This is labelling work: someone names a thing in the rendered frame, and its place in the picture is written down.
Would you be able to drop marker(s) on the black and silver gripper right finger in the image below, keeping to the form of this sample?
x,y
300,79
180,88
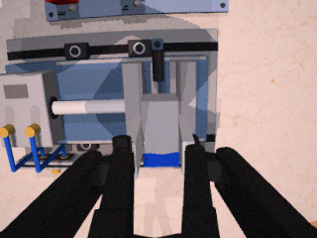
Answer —
x,y
259,209

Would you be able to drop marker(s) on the grey block with blue end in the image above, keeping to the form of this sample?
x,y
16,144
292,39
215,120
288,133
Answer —
x,y
159,115

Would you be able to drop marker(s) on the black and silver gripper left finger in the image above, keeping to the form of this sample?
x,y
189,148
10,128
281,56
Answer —
x,y
60,210

